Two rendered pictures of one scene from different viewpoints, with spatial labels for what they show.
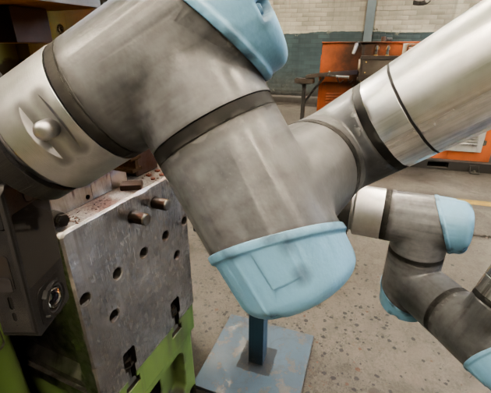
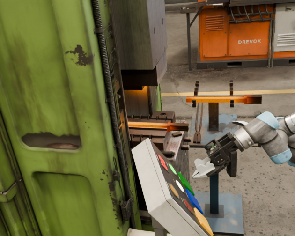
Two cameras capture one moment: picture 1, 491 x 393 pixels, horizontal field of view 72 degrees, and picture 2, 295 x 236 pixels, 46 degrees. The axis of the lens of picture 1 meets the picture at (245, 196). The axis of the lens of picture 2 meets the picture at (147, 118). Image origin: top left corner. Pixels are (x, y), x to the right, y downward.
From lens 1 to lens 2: 1.19 m
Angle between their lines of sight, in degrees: 7
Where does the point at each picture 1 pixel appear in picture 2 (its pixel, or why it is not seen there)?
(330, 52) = not seen: outside the picture
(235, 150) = (276, 142)
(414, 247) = not seen: outside the picture
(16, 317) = (233, 173)
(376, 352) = (277, 196)
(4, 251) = (235, 161)
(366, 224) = not seen: hidden behind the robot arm
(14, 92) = (244, 138)
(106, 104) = (258, 138)
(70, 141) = (251, 143)
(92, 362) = not seen: hidden behind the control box
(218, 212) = (274, 150)
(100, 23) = (256, 128)
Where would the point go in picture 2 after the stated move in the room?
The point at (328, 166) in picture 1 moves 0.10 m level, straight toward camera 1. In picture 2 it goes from (285, 139) to (292, 155)
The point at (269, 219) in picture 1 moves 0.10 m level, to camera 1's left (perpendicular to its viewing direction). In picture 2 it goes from (281, 150) to (254, 155)
